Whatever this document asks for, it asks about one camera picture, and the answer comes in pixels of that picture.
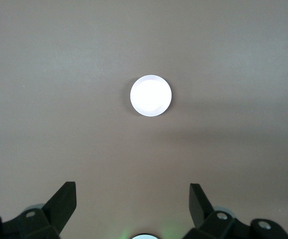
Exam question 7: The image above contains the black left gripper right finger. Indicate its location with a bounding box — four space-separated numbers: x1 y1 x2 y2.
183 183 288 239

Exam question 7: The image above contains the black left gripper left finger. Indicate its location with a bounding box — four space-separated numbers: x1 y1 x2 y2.
0 181 78 239

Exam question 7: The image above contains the white bowl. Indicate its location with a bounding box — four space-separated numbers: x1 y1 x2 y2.
130 74 173 117

